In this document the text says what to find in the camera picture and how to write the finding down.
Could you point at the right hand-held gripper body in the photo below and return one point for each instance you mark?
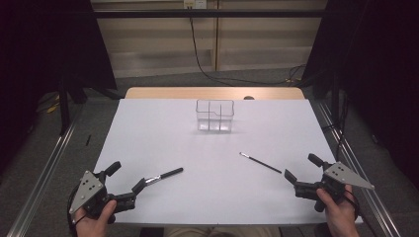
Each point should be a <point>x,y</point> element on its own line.
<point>342,174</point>

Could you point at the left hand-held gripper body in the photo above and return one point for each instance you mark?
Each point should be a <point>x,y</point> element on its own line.
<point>89,187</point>

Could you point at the thick black makeup brush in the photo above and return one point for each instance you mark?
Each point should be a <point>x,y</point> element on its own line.
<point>171,172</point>

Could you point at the clear plastic organizer box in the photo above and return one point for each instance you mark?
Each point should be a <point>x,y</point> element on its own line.
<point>214,115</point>

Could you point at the person's left hand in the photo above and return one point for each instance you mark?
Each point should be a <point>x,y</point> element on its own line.
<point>94,227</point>

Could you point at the person's right hand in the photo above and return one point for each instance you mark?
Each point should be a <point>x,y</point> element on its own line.
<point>341,217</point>

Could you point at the small black stick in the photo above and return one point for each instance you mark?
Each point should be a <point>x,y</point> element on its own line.
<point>88,140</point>

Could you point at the black metal stand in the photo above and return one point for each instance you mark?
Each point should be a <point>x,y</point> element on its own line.
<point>64,108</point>

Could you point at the black curtain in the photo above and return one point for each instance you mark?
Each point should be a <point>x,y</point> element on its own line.
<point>378,65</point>
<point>39,49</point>

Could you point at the metal floor rail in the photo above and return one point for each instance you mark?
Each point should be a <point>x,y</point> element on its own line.
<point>42,177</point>
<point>355,158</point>

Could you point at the black horizontal frame bar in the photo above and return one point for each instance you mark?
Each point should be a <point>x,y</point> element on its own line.
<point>204,13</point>

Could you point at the white wall outlet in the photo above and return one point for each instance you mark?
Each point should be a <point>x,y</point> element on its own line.
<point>195,3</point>

